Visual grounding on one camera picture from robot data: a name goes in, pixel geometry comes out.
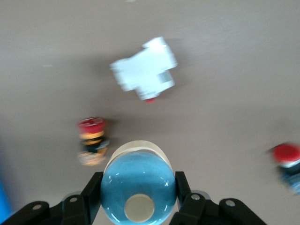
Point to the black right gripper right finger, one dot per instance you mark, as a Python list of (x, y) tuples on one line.
[(201, 211)]

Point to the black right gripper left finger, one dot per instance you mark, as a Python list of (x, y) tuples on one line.
[(77, 211)]

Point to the blue bell with cream button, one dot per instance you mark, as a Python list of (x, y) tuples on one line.
[(138, 178)]

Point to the blue plastic tray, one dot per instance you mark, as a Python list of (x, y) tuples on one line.
[(2, 194)]

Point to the red yellow emergency stop button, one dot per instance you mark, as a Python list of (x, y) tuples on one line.
[(91, 140)]

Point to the red push button black base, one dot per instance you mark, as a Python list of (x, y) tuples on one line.
[(286, 154)]

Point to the white circuit breaker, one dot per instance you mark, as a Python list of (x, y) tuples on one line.
[(143, 70)]

